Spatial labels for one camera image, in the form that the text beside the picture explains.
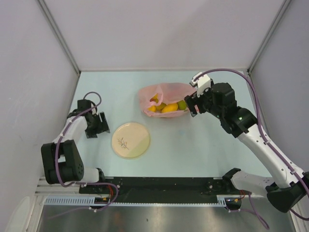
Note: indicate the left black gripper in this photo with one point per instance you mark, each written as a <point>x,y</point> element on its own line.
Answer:
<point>103,126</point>

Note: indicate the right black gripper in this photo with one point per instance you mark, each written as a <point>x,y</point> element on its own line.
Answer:
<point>191,100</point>

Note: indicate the pink plastic bag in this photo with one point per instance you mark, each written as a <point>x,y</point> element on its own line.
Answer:
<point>167,93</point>

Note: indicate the round cream plate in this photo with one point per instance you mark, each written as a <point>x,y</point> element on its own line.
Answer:
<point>131,140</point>

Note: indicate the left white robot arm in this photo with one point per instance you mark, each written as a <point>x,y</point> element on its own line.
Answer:
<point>61,159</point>

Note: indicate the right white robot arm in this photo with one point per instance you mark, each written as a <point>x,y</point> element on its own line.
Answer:
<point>282,189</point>

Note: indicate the green fake pear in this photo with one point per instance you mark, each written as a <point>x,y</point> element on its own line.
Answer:
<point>182,105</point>

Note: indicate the yellow fake mango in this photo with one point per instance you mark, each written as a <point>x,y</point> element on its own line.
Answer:
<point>170,108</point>

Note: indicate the yellow fake fruit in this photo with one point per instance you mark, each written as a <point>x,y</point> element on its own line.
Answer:
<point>161,106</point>

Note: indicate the yellow fake lemon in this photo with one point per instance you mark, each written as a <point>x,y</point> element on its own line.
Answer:
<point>153,108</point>

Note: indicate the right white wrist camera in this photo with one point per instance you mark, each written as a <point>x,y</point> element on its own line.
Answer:
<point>201,82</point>

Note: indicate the white slotted cable duct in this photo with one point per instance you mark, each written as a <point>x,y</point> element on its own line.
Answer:
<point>93,201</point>

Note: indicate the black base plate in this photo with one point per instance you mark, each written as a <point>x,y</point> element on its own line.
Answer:
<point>172,190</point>

